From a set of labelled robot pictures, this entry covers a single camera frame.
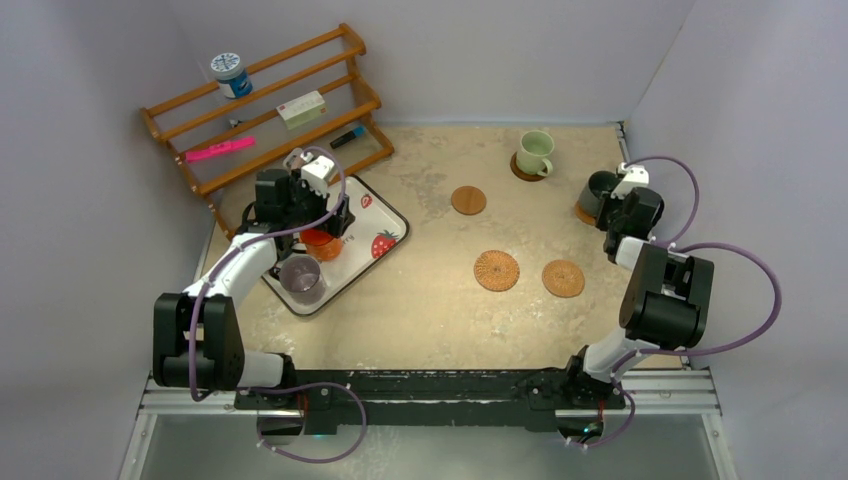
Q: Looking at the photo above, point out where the woven rattan round coaster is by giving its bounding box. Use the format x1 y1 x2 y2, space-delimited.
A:
473 250 520 292

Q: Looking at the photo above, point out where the pink highlighter marker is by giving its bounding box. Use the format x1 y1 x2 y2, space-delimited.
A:
185 136 256 164

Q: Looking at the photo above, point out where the black blue marker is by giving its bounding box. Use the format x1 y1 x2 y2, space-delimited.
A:
330 126 366 149

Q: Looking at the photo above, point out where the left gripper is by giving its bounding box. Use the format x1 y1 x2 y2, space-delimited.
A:
282 169 353 238

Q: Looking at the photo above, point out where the dark grooved wooden coaster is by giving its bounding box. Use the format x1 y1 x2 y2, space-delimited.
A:
510 153 548 182

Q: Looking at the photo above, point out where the brown wooden round coaster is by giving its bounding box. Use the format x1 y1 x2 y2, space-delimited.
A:
574 203 596 227

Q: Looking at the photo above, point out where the lilac purple mug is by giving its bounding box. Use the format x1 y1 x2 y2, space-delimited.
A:
278 255 325 305

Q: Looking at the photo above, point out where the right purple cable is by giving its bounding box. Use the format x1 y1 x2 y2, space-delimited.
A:
566 155 784 452

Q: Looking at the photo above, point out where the orange mug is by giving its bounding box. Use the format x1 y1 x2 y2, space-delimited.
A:
299 229 343 262

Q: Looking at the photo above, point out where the plain round wooden coaster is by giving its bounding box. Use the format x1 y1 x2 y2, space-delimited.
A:
451 185 487 216

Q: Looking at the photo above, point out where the dark green mug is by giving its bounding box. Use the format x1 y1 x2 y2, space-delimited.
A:
575 171 619 218

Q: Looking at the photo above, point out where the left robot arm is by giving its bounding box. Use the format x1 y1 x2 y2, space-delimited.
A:
152 147 355 409

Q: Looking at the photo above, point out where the wooden tiered shelf rack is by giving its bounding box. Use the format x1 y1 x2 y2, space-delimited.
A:
139 23 395 238

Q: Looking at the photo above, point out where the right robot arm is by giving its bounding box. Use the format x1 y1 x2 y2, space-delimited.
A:
561 163 715 407

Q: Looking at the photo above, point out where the white strawberry metal tray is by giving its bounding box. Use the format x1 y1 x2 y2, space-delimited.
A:
262 176 409 317

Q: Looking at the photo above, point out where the blue white lidded jar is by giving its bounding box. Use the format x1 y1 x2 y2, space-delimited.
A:
210 52 253 100

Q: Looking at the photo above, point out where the white green small box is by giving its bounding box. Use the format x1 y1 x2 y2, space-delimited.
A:
276 90 327 130

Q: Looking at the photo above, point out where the light green mug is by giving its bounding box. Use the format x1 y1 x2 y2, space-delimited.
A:
516 130 555 177

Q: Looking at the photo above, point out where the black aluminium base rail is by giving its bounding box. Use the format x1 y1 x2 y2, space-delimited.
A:
135 368 720 439

